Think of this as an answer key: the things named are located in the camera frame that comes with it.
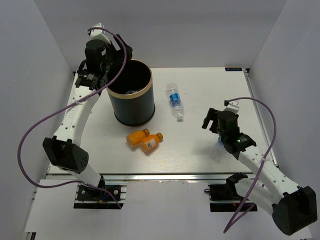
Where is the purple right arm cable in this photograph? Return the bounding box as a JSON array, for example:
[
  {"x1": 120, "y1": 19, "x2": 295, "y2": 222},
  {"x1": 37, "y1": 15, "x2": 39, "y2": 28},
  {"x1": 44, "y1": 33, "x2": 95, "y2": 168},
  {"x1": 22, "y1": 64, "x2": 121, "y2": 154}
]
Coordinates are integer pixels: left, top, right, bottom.
[{"x1": 222, "y1": 96, "x2": 277, "y2": 234}]

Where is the blue sticker right corner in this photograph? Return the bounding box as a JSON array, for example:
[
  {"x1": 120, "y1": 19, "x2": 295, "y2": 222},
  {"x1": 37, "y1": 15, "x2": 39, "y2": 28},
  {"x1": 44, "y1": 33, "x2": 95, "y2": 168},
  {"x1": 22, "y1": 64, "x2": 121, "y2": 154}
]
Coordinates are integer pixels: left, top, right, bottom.
[{"x1": 224, "y1": 67, "x2": 243, "y2": 72}]

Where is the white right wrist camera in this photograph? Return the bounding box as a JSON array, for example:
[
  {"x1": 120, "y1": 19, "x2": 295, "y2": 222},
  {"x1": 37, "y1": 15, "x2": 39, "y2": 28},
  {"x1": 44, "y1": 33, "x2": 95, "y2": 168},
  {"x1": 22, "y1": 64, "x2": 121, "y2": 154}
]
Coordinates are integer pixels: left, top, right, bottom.
[{"x1": 224, "y1": 100, "x2": 240, "y2": 114}]

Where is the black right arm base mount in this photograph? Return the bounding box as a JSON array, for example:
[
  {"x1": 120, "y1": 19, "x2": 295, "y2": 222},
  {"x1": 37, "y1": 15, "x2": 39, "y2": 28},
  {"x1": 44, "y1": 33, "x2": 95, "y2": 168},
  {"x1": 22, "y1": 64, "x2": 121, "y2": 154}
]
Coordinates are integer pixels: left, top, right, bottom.
[{"x1": 204, "y1": 172, "x2": 248, "y2": 213}]

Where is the orange juice bottle with label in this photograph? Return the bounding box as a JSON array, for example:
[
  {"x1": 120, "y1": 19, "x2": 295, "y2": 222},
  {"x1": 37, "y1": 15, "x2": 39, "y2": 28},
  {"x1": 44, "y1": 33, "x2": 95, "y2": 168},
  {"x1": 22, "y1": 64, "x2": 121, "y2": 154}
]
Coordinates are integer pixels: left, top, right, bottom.
[{"x1": 140, "y1": 132, "x2": 164, "y2": 153}]

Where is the aluminium table edge rail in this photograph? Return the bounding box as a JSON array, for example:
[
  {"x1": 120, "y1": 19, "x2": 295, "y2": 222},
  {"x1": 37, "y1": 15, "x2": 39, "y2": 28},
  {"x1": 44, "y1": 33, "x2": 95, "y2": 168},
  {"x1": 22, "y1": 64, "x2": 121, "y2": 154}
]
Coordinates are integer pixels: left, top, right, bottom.
[{"x1": 242, "y1": 68, "x2": 279, "y2": 168}]

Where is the dark cylindrical bin gold rim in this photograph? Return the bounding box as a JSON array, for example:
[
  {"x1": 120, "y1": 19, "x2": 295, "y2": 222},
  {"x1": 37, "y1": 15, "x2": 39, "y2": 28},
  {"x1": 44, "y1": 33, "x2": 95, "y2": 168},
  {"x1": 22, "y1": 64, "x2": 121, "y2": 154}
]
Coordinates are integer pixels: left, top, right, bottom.
[{"x1": 106, "y1": 59, "x2": 156, "y2": 127}]

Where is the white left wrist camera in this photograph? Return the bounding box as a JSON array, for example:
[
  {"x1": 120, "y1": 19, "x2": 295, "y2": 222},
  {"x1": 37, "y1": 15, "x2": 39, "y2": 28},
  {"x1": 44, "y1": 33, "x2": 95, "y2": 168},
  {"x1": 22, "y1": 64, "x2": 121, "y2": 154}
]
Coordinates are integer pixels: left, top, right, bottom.
[{"x1": 87, "y1": 29, "x2": 111, "y2": 44}]

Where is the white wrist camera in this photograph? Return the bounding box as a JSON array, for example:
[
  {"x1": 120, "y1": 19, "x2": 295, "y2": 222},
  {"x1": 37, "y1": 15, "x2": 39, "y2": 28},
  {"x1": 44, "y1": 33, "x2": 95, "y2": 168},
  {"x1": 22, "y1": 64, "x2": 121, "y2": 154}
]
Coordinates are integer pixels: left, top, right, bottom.
[
  {"x1": 87, "y1": 29, "x2": 111, "y2": 44},
  {"x1": 224, "y1": 100, "x2": 240, "y2": 114}
]

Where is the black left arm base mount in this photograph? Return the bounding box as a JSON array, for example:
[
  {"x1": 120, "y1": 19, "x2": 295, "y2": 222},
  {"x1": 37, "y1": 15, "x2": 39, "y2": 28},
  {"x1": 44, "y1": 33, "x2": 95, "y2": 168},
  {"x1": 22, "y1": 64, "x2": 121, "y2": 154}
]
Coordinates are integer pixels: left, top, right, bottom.
[{"x1": 73, "y1": 183, "x2": 127, "y2": 210}]

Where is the clear bottle blue label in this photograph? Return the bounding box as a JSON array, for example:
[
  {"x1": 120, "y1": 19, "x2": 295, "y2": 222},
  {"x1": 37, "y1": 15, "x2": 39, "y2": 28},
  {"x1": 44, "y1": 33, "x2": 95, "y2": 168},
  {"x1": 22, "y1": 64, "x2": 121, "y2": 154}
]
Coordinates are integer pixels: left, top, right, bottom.
[{"x1": 209, "y1": 137, "x2": 227, "y2": 164}]

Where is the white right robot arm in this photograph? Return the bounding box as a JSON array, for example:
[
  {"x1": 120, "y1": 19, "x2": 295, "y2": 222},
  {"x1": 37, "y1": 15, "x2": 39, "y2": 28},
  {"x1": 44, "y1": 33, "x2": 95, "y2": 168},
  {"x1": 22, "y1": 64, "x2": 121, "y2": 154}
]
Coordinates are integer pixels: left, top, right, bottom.
[{"x1": 202, "y1": 108, "x2": 318, "y2": 236}]

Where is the crushed bottle light blue label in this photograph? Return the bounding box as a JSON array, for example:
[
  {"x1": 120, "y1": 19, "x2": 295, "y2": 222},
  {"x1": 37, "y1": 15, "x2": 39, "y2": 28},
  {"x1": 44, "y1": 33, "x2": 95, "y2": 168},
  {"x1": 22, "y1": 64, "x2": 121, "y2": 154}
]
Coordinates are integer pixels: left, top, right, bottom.
[{"x1": 166, "y1": 83, "x2": 185, "y2": 121}]

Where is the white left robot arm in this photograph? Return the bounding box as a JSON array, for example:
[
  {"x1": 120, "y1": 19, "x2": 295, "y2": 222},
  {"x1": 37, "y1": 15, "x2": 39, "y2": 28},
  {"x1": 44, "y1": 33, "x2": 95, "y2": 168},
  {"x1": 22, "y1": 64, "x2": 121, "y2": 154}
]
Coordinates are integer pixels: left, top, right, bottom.
[{"x1": 42, "y1": 35, "x2": 132, "y2": 200}]

